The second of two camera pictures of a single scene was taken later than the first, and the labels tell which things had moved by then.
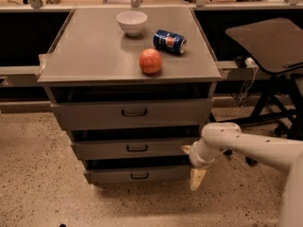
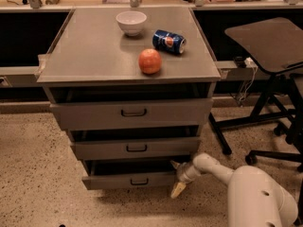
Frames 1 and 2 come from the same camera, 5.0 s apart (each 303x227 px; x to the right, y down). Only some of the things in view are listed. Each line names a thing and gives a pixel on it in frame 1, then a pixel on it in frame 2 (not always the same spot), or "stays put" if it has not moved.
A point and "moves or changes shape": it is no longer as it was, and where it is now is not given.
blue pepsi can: (169, 42) stays put
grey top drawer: (139, 114) stays put
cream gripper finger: (187, 148) → (174, 164)
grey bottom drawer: (164, 174) moves or changes shape
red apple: (150, 61) stays put
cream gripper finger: (196, 177) → (179, 187)
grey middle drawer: (133, 148) stays put
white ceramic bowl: (132, 22) stays put
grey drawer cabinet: (133, 87) stays put
